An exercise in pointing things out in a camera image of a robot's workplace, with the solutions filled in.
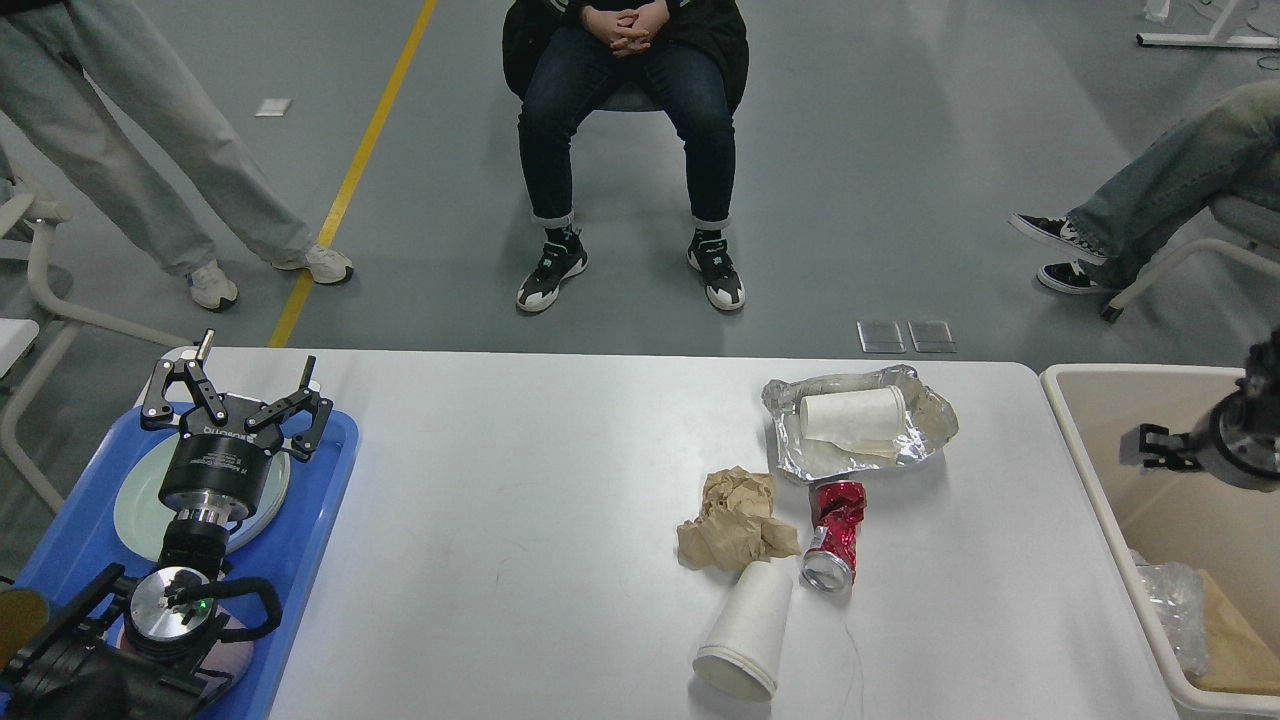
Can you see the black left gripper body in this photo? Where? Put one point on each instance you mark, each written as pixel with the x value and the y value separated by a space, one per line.
pixel 219 477

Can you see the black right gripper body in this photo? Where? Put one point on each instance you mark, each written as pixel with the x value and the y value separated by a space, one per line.
pixel 1236 440

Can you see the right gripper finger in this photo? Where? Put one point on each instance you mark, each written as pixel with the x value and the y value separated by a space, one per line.
pixel 1154 447

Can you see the green plate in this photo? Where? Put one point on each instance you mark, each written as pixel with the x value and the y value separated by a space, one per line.
pixel 141 519

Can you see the aluminium foil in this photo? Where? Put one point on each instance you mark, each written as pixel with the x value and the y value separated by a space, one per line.
pixel 1176 592

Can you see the large brown paper bag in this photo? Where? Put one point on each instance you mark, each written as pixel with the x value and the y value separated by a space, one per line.
pixel 1238 660

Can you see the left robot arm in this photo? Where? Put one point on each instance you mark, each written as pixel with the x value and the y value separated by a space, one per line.
pixel 171 640

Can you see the beige plastic bin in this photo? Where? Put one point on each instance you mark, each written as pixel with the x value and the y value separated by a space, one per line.
pixel 1165 516

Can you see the blue plastic tray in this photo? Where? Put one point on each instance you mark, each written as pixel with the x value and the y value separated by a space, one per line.
pixel 82 541

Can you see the floor socket plate right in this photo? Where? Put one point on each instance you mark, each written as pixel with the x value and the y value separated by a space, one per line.
pixel 932 337

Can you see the floor socket plate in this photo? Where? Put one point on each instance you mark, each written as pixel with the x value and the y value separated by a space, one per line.
pixel 881 338
pixel 932 337

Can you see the paper cup in foil tray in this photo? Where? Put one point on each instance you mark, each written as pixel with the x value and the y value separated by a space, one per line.
pixel 867 420

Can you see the seated person on right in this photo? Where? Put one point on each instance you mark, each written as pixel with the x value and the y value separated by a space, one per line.
pixel 1231 148

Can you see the floor socket plate left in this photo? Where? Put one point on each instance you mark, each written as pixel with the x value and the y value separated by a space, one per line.
pixel 881 338

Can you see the white paper scrap on floor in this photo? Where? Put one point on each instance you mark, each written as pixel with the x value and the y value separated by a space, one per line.
pixel 273 107

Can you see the aluminium foil tray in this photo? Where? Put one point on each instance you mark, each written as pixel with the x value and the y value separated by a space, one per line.
pixel 931 422

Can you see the crushed red can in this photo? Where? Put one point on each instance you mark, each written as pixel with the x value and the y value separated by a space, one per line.
pixel 829 563

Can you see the white desk leg far right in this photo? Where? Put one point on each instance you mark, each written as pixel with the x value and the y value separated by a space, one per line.
pixel 1223 33

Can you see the crumpled brown paper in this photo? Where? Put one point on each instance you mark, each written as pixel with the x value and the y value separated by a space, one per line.
pixel 735 525

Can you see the seated person dark jeans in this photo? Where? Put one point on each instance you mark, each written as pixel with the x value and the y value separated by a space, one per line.
pixel 562 59

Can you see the chair under middle person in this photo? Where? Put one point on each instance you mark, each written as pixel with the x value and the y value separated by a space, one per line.
pixel 630 99

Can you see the lying white paper cup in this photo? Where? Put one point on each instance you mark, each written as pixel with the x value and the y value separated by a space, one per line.
pixel 742 652

